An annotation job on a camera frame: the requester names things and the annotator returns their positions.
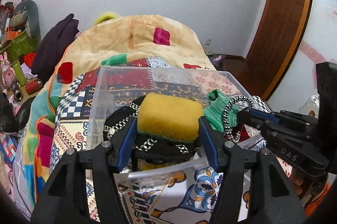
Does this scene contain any brown wooden door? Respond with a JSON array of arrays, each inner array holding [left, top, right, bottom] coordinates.
[[243, 0, 312, 100]]

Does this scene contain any green cardboard box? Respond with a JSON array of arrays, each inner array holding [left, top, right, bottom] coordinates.
[[1, 32, 38, 62]]

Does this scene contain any colourful patchwork blanket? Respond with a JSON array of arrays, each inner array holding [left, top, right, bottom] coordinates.
[[23, 15, 215, 206]]

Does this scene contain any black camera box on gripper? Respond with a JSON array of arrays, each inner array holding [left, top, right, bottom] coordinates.
[[316, 62, 336, 132]]

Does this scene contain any yellow sponge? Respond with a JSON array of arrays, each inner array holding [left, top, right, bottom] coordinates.
[[137, 92, 203, 142]]

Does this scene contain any black patterned fabric bag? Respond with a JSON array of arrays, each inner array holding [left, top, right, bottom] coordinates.
[[103, 96, 201, 164]]

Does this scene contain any green bottle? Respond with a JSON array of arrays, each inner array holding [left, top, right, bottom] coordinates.
[[12, 60, 27, 86]]

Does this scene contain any green knitted cloth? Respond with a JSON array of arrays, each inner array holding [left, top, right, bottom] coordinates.
[[203, 89, 231, 135]]

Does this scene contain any black plastic bag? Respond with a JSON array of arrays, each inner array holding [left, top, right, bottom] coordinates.
[[0, 95, 35, 133]]

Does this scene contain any red thermos bottle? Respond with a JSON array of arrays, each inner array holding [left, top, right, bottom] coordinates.
[[25, 79, 43, 95]]

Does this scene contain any pink bunny doll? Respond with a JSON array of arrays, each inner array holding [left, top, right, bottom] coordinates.
[[1, 52, 15, 88]]

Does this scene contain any grey green plush toy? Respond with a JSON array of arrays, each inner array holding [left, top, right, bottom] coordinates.
[[9, 0, 41, 44]]

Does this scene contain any yellow green plush item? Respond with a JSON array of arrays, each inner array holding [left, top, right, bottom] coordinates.
[[93, 12, 120, 26]]

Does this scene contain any clear plastic storage box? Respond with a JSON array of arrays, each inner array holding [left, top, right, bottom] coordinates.
[[87, 66, 256, 173]]

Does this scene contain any person's right hand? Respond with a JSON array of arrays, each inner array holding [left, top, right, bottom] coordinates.
[[289, 166, 312, 198]]

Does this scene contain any wall power socket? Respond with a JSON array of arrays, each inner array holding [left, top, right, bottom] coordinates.
[[205, 38, 211, 45]]

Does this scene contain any patterned bed sheet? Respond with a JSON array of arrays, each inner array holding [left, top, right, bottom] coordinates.
[[50, 57, 247, 223]]

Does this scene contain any dark purple garment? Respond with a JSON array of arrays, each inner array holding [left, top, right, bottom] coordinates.
[[31, 13, 79, 84]]

